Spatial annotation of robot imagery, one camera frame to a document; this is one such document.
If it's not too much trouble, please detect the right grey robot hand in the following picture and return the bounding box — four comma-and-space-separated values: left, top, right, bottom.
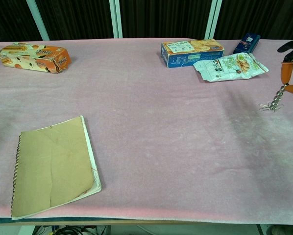
277, 40, 293, 95

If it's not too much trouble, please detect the magnetic bar with clips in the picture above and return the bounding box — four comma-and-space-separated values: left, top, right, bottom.
270, 84, 289, 112

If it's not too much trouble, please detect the dark blue slim box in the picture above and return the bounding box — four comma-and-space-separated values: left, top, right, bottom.
232, 33, 261, 54

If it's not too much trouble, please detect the white green snack bag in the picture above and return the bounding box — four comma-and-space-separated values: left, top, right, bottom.
193, 52, 269, 83

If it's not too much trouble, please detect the blue cracker box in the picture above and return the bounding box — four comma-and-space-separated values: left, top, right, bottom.
160, 38, 225, 69

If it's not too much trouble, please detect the pink table cloth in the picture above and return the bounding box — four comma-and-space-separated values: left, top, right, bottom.
0, 38, 293, 225

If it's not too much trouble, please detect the brown spiral notebook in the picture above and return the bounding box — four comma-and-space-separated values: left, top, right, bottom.
10, 115, 102, 220

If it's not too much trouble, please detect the orange biscuit box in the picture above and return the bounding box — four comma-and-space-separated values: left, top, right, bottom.
0, 42, 72, 74

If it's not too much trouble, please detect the white partition post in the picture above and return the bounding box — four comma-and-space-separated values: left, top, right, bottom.
108, 0, 123, 39
25, 0, 50, 42
204, 0, 223, 40

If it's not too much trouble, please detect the black floor cable bundle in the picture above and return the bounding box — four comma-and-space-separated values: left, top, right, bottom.
33, 225, 110, 235

